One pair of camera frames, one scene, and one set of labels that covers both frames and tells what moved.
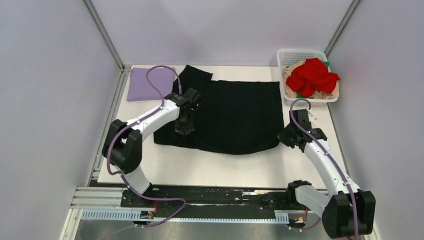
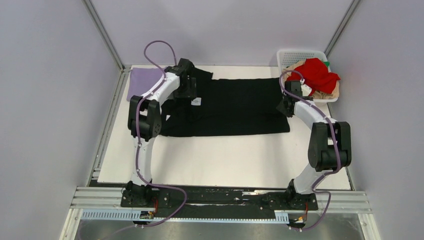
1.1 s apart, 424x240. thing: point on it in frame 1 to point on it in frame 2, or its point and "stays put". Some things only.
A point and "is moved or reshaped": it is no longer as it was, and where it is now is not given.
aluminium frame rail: [98, 198] stays put
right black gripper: [282, 137] to [281, 107]
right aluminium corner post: [343, 23] stays put
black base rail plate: [163, 198] stays put
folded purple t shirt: [140, 88] stays put
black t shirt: [235, 117] is moved or reshaped
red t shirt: [314, 73] stays put
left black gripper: [185, 130] to [190, 92]
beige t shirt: [318, 94] stays put
